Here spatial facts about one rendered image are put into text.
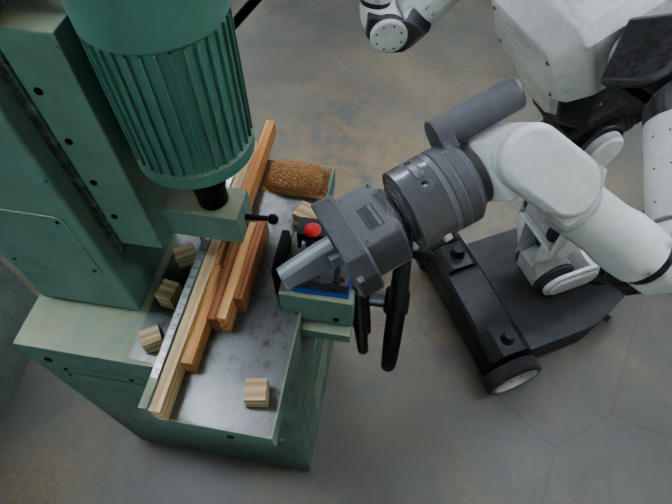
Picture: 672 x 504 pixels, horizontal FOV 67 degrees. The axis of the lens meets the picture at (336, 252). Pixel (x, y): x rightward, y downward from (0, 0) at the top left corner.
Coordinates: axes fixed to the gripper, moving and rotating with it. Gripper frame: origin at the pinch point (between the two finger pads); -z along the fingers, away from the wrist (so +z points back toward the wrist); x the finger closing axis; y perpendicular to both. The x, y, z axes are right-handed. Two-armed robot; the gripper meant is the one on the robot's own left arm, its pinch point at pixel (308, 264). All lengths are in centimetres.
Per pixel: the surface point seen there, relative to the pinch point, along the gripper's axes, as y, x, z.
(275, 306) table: -35.7, 26.0, -10.2
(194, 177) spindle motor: -2.3, 25.8, -8.3
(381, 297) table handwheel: -48, 25, 9
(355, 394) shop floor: -126, 47, -10
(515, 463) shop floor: -143, 6, 25
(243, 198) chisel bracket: -17.4, 35.6, -5.1
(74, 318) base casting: -33, 47, -49
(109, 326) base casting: -35, 42, -43
